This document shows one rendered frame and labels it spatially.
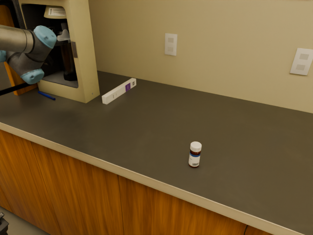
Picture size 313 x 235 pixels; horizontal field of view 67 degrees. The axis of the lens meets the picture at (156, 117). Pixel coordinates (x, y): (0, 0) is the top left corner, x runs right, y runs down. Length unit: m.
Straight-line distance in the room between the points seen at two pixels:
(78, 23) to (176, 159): 0.69
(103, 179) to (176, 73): 0.73
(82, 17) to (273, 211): 0.99
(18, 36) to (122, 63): 0.78
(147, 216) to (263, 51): 0.89
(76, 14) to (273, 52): 0.88
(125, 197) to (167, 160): 0.25
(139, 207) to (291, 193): 0.51
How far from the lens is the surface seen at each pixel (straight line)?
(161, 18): 1.33
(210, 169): 0.81
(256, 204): 0.75
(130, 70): 1.51
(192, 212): 0.84
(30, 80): 1.00
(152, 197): 0.87
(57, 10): 1.18
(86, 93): 1.19
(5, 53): 1.03
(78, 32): 1.11
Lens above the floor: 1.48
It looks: 31 degrees down
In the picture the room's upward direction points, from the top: 1 degrees clockwise
